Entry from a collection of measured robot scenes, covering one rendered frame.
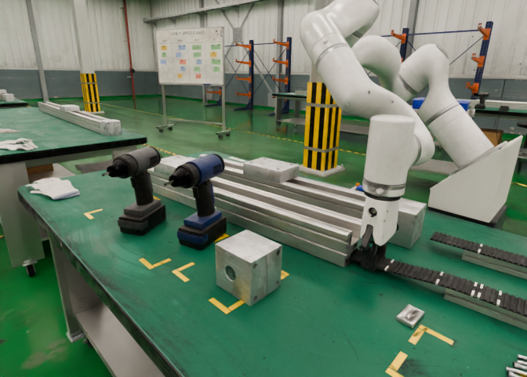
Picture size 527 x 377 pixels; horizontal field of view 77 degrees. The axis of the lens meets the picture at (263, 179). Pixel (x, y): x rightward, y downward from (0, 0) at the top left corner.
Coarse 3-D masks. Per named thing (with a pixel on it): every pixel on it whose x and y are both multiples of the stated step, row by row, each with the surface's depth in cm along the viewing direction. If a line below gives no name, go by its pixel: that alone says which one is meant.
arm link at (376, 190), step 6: (366, 180) 68; (366, 186) 69; (372, 186) 67; (378, 186) 67; (384, 186) 66; (390, 186) 66; (396, 186) 66; (402, 186) 66; (372, 192) 68; (378, 192) 66; (384, 192) 66; (390, 192) 66; (396, 192) 66; (402, 192) 67
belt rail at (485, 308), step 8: (448, 288) 64; (448, 296) 65; (456, 296) 64; (464, 296) 63; (464, 304) 63; (472, 304) 62; (480, 304) 62; (488, 304) 61; (480, 312) 62; (488, 312) 61; (496, 312) 61; (504, 312) 59; (512, 312) 58; (504, 320) 59; (512, 320) 59; (520, 320) 58
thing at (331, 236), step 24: (168, 192) 114; (192, 192) 105; (216, 192) 97; (240, 192) 102; (264, 192) 97; (240, 216) 93; (264, 216) 87; (288, 216) 82; (312, 216) 86; (336, 216) 82; (288, 240) 84; (312, 240) 79; (336, 240) 75; (360, 240) 80; (336, 264) 76
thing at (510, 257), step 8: (432, 240) 82; (440, 240) 82; (448, 240) 82; (456, 240) 82; (464, 240) 82; (464, 248) 78; (472, 248) 78; (480, 248) 78; (488, 248) 78; (496, 248) 78; (496, 256) 75; (504, 256) 75; (512, 256) 75; (520, 256) 75; (520, 264) 72
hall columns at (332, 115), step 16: (80, 0) 867; (320, 0) 377; (80, 16) 875; (80, 32) 883; (80, 48) 892; (80, 64) 924; (320, 80) 404; (96, 96) 947; (320, 96) 391; (320, 112) 396; (336, 112) 403; (320, 128) 400; (336, 128) 411; (304, 144) 422; (320, 144) 405; (336, 144) 420; (304, 160) 427; (320, 160) 410; (336, 160) 429
